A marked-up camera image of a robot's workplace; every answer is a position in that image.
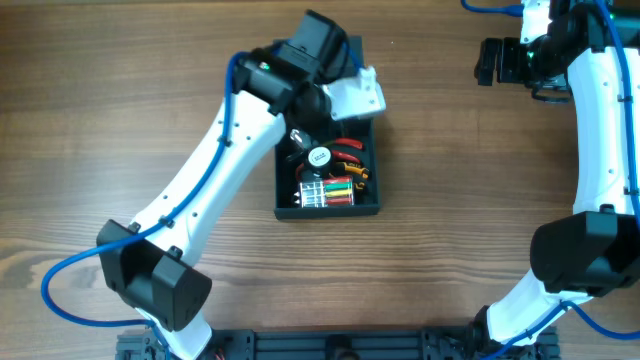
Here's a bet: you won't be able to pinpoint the black red small screwdriver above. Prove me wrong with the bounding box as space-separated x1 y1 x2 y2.
285 150 307 164

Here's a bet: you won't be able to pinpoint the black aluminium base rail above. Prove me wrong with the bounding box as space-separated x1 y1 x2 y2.
115 326 561 360

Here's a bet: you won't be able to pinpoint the silver metal socket wrench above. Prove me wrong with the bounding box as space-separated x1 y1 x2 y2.
289 128 314 150

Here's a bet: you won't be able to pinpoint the orange black needle-nose pliers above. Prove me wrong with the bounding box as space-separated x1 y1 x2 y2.
333 162 371 192

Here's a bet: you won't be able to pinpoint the dark green box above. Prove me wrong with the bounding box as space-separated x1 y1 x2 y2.
274 36 383 220

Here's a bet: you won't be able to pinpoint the red handled snips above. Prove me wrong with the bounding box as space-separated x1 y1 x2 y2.
323 137 365 164

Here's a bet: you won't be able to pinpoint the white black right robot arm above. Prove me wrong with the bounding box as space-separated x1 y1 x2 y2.
465 1 639 359

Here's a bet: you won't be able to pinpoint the clear pack coloured screwdrivers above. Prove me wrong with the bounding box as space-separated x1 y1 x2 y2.
292 176 366 208

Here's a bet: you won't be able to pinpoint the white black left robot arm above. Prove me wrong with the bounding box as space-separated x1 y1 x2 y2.
96 10 349 359

